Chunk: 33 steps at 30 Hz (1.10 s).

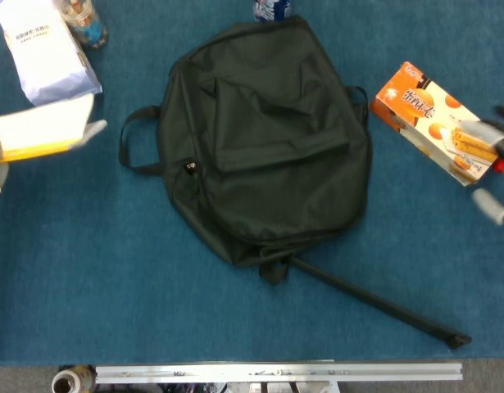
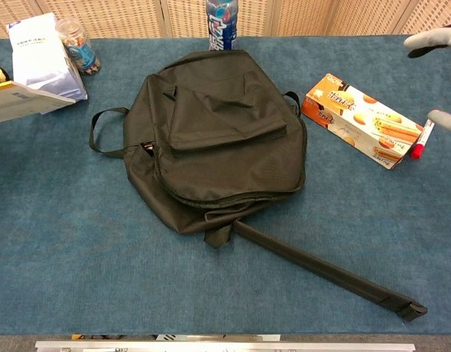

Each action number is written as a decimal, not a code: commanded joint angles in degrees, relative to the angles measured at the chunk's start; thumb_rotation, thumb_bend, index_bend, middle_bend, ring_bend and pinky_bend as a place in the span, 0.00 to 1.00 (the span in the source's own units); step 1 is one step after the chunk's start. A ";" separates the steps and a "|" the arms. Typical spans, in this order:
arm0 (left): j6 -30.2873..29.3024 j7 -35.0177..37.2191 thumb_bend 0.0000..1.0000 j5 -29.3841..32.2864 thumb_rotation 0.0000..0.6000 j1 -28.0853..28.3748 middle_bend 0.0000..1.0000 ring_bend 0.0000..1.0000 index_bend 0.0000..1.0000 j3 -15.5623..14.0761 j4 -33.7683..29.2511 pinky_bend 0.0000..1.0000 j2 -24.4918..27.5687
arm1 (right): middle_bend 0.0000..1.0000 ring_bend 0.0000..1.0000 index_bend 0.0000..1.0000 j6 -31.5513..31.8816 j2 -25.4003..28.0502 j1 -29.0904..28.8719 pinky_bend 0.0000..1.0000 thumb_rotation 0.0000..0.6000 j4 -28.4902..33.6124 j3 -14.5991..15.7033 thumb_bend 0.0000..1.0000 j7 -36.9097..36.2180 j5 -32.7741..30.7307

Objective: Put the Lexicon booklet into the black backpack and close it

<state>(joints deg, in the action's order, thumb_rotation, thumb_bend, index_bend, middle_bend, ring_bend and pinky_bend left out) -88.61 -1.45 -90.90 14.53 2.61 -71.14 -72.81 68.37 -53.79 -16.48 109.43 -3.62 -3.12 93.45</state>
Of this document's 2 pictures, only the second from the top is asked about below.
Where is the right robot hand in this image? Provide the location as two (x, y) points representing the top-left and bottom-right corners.
(403, 22), (451, 135)

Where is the black backpack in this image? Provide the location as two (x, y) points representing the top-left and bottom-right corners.
(88, 49), (429, 323)

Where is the white yellow Lexicon book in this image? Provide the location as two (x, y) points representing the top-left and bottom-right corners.
(0, 81), (76, 126)

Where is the red marker pen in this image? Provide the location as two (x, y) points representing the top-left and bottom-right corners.
(410, 117), (436, 161)

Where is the orange egg roll box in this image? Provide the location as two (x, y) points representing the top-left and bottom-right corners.
(301, 73), (425, 170)

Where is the blue Pepsi bottle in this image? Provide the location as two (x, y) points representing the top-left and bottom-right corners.
(205, 0), (239, 51)

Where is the wicker folding screen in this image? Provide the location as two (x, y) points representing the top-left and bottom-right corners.
(0, 0), (451, 40)

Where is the clear jar of coloured pencils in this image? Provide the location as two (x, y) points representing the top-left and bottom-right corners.
(55, 17), (102, 76)

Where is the white snack bag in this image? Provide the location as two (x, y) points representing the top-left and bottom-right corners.
(6, 12), (89, 102)

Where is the blue felt table cover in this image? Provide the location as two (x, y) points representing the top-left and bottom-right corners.
(0, 34), (451, 337)

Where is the aluminium profile rail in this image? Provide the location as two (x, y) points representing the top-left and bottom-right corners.
(34, 340), (417, 352)

